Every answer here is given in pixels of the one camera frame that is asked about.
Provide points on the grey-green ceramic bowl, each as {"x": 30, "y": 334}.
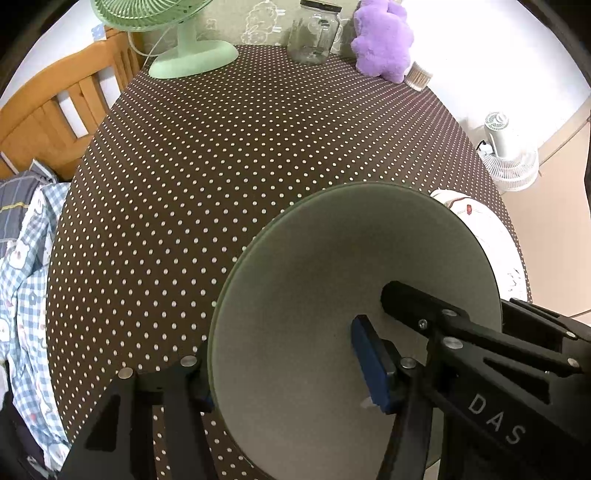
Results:
{"x": 323, "y": 277}

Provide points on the blue checked cloth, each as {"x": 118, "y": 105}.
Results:
{"x": 27, "y": 300}

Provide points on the grey plaid blanket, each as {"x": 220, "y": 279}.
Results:
{"x": 14, "y": 198}

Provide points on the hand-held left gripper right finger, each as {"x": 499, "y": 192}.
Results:
{"x": 369, "y": 364}

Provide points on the green patterned board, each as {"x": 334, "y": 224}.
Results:
{"x": 258, "y": 23}

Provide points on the beige door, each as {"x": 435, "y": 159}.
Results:
{"x": 568, "y": 138}

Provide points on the white fan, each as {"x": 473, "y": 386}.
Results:
{"x": 512, "y": 170}

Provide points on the green desk fan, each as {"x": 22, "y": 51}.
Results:
{"x": 194, "y": 55}

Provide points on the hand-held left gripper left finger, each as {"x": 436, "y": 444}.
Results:
{"x": 184, "y": 383}

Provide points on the dark cloth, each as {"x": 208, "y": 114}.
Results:
{"x": 14, "y": 443}

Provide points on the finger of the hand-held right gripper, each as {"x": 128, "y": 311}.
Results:
{"x": 415, "y": 302}
{"x": 545, "y": 327}

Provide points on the purple plush toy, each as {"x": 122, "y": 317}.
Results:
{"x": 383, "y": 41}

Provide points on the glass jar with dark lid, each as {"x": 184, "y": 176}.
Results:
{"x": 314, "y": 41}

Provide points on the cotton swab container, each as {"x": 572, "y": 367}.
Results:
{"x": 418, "y": 76}

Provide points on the brown polka dot tablecloth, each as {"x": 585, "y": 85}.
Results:
{"x": 184, "y": 184}

